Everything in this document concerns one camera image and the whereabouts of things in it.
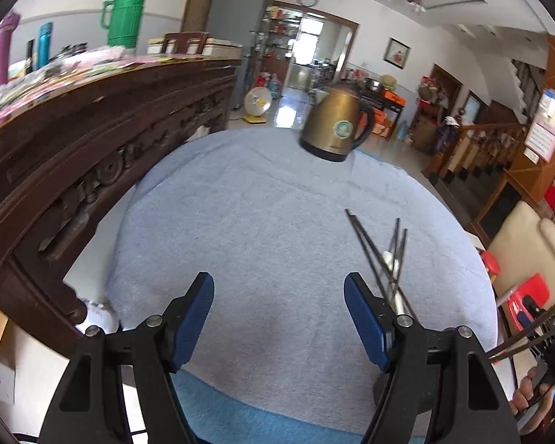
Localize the brown wooden pillar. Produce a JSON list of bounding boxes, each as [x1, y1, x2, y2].
[[507, 35, 555, 202]]

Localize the grey refrigerator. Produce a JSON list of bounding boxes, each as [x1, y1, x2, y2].
[[205, 0, 272, 109]]

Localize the blue slim bottle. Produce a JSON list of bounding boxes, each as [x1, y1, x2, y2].
[[37, 22, 53, 69]]

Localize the white chest freezer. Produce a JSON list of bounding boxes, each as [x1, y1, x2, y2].
[[146, 38, 243, 59]]

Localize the wall calendar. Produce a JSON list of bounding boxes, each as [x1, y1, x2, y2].
[[524, 88, 555, 162]]

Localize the dark wooden chair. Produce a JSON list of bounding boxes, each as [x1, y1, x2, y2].
[[160, 31, 209, 54]]

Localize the carved dark wooden table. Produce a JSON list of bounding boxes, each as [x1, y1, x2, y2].
[[0, 56, 239, 356]]

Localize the dark side table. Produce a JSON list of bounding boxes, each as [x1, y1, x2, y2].
[[360, 89, 406, 140]]

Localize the gold electric kettle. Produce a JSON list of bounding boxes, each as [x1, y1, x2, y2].
[[300, 82, 375, 162]]

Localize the green thermos jug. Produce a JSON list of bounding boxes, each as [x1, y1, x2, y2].
[[100, 0, 145, 50]]

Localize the framed flower picture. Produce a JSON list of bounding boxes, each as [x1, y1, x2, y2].
[[383, 38, 411, 69]]

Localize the red plastic kids chair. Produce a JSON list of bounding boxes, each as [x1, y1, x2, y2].
[[506, 274, 551, 332]]

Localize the white floor fan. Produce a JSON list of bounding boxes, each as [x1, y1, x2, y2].
[[241, 86, 272, 124]]

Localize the wooden stair railing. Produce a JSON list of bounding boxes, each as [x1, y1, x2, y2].
[[423, 123, 527, 185]]

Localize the purple thermos bottle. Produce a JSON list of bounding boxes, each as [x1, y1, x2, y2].
[[0, 11, 21, 86]]

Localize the white plastic spoon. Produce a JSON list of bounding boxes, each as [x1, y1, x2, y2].
[[382, 252, 406, 315]]

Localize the beige leather armchair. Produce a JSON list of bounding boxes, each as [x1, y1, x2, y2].
[[487, 202, 555, 310]]

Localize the pink checkered tablecloth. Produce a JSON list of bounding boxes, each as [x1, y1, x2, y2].
[[0, 46, 173, 123]]

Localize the grey towel table cover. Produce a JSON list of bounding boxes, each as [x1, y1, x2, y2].
[[106, 128, 497, 443]]

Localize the person's right hand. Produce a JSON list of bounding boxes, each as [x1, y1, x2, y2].
[[508, 366, 555, 436]]

